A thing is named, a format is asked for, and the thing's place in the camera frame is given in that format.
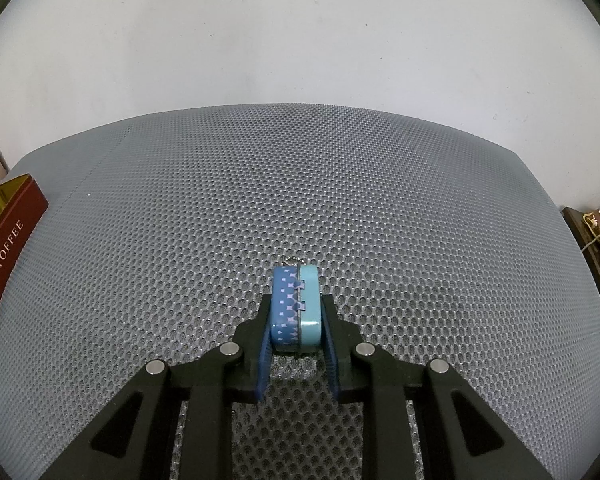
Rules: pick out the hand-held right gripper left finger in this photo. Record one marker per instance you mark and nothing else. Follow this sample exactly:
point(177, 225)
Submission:
point(262, 360)

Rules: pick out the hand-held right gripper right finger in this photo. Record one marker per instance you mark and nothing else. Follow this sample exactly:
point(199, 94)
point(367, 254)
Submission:
point(332, 365)

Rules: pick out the red tin box gold interior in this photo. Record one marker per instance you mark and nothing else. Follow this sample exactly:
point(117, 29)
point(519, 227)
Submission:
point(10, 260)

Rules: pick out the small blue dotted tin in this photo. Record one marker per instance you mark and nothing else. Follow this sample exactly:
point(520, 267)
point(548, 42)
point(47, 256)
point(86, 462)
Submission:
point(295, 310)

